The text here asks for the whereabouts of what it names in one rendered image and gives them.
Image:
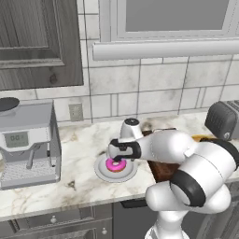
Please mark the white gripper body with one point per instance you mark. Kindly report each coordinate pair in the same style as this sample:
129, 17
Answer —
114, 153

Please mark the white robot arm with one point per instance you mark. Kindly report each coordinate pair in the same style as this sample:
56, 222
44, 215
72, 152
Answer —
199, 174

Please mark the brown wooden tray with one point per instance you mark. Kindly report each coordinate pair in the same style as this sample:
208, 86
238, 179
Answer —
163, 171

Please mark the pink frosted donut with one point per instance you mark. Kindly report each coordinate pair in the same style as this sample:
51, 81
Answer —
112, 167

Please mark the white round plate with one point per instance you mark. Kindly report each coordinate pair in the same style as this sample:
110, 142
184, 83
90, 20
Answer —
102, 172

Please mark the dark grey dishwasher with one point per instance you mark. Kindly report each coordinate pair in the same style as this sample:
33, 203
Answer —
130, 222

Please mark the grey lower cupboard door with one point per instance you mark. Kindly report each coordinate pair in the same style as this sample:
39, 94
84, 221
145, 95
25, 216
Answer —
102, 228

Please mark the round silver cupboard knob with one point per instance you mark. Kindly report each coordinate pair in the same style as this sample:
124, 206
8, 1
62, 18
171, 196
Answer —
104, 231

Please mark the grey coffee machine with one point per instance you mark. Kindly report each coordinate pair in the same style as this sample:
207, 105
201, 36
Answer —
28, 137

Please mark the round silver drawer knob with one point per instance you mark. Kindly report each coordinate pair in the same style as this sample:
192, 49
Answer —
53, 219

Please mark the grey drawer front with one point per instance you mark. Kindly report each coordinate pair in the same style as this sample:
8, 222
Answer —
37, 221

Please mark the dark grey toaster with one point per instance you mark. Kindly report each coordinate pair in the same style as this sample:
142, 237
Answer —
222, 119

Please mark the white window sill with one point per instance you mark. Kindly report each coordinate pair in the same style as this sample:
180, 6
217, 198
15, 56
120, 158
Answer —
161, 49

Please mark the grey wooden cupboard door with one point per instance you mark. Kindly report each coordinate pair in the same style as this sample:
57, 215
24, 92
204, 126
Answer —
34, 43

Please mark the white framed window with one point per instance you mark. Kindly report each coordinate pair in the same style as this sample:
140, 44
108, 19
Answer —
174, 15

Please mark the grey wall outlet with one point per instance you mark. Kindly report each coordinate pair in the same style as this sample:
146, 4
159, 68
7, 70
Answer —
76, 112

